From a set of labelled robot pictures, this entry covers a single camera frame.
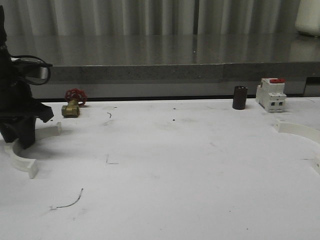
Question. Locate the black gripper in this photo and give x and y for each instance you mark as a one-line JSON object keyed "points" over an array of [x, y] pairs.
{"points": [[17, 104]]}

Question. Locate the white half pipe clamp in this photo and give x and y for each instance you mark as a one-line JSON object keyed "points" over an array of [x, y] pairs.
{"points": [[29, 165], [311, 133]]}

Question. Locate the brass valve red handwheel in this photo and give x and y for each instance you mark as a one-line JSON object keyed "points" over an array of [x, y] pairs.
{"points": [[75, 98]]}

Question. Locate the grey stone counter slab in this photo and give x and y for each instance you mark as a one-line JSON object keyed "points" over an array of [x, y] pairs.
{"points": [[173, 66]]}

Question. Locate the dark brown cylinder coupling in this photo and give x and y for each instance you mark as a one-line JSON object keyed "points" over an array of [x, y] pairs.
{"points": [[239, 97]]}

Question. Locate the white container in background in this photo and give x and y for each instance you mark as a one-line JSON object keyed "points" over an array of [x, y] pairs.
{"points": [[308, 18]]}

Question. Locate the white circuit breaker red switch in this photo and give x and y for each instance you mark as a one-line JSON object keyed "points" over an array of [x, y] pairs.
{"points": [[270, 94]]}

